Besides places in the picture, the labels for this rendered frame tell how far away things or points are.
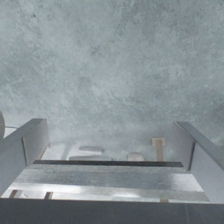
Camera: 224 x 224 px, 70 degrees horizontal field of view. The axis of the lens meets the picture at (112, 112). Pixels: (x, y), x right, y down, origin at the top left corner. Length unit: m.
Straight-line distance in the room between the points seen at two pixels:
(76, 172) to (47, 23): 0.84
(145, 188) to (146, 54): 0.77
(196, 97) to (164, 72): 0.27
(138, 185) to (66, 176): 0.10
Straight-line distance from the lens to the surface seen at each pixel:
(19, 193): 1.47
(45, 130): 0.16
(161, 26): 0.88
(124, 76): 0.97
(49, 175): 0.26
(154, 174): 0.22
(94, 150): 1.51
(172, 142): 0.16
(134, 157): 1.49
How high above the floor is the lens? 0.85
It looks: 48 degrees down
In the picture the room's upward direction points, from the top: 168 degrees counter-clockwise
